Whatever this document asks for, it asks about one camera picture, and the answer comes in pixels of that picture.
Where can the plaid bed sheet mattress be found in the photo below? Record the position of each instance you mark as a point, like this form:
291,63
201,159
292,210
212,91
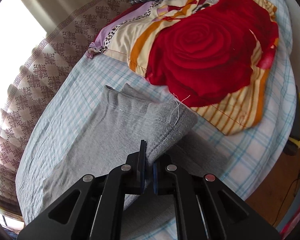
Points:
252,153

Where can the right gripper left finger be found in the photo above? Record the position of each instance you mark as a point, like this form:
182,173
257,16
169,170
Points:
92,208

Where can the patterned beige curtain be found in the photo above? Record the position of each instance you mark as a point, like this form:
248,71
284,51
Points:
72,25

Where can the pink red cloth pile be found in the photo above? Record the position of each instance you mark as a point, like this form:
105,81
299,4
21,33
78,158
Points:
290,225

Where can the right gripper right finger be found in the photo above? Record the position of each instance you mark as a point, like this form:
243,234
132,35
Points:
205,208

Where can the red floral quilt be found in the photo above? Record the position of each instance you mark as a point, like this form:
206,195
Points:
214,55

